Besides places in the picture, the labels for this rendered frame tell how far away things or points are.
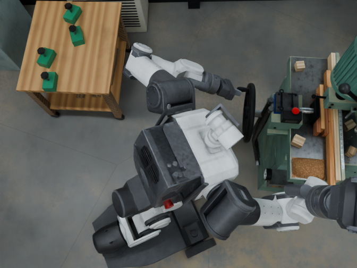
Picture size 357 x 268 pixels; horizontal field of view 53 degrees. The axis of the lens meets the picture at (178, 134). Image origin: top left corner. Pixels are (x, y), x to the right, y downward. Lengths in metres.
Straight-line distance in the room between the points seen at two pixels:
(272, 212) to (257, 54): 1.81
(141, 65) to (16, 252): 1.75
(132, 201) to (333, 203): 0.74
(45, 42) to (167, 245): 1.48
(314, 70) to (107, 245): 1.43
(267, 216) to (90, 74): 1.44
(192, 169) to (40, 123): 1.91
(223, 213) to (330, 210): 0.31
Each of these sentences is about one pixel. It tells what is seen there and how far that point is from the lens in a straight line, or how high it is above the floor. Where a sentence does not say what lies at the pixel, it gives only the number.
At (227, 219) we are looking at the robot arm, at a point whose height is 1.34.
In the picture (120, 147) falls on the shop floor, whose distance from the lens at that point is 2.60.
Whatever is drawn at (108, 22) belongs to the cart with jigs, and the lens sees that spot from 2.43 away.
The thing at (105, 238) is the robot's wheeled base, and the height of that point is 0.36.
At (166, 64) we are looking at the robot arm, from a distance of 1.50.
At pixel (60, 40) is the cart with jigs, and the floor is 0.53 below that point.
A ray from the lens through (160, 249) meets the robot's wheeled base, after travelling 2.28.
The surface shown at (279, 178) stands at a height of 0.62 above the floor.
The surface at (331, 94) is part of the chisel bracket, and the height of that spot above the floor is 1.07.
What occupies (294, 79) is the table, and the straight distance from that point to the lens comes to 1.78.
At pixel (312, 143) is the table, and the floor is 0.90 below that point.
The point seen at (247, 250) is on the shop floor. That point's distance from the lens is 2.46.
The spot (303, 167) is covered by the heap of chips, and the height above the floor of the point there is 0.93.
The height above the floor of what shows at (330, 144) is 0.94.
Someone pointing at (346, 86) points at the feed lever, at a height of 1.42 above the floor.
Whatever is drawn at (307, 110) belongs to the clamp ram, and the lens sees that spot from 1.66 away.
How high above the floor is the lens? 2.44
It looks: 71 degrees down
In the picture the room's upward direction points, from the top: 9 degrees counter-clockwise
